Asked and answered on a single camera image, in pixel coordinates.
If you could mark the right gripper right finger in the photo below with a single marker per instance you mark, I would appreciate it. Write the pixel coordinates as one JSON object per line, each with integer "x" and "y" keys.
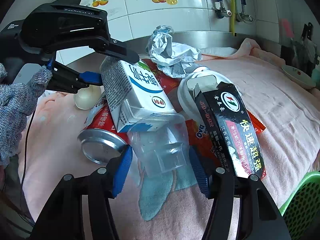
{"x": 259, "y": 217}

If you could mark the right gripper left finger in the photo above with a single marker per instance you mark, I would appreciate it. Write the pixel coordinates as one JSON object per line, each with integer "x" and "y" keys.
{"x": 61, "y": 216}

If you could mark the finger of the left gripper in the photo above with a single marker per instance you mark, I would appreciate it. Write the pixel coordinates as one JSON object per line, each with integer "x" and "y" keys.
{"x": 67, "y": 80}
{"x": 113, "y": 48}

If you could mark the white paper cup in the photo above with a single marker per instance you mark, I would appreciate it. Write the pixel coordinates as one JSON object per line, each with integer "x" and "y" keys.
{"x": 86, "y": 98}

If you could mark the white blue milk carton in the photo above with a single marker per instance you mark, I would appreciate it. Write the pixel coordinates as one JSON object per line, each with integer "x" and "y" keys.
{"x": 132, "y": 91}

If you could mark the red Coca-Cola can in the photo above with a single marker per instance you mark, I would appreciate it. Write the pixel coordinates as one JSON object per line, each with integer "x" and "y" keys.
{"x": 99, "y": 140}

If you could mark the black red cardboard box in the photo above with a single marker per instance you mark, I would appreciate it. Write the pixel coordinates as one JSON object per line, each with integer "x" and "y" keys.
{"x": 231, "y": 131}

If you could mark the clear plastic cup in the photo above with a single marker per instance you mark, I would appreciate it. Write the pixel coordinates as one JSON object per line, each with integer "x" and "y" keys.
{"x": 160, "y": 142}

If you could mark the green perforated trash basket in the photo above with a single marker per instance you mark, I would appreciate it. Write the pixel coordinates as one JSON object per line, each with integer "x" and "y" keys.
{"x": 302, "y": 207}

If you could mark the grey knit gloved hand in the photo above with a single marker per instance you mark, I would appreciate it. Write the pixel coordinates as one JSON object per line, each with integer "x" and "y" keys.
{"x": 18, "y": 101}

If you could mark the crumpled silver foil wrapper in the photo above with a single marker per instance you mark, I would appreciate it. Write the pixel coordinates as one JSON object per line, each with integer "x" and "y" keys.
{"x": 172, "y": 58}

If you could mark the pink towel blanket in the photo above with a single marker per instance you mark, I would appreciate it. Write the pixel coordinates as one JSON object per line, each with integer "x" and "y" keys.
{"x": 172, "y": 206}

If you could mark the orange red snack wrapper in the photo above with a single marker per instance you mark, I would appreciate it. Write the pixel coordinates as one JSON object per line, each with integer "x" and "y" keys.
{"x": 198, "y": 134}

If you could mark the white plastic lid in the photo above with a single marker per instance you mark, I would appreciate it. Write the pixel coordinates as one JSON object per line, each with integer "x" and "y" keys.
{"x": 202, "y": 79}

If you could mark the yellow gas pipe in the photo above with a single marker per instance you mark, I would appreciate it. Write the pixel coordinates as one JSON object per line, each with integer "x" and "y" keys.
{"x": 232, "y": 18}

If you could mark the beige ceramic plate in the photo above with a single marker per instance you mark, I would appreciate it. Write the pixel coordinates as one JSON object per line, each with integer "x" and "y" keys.
{"x": 299, "y": 77}

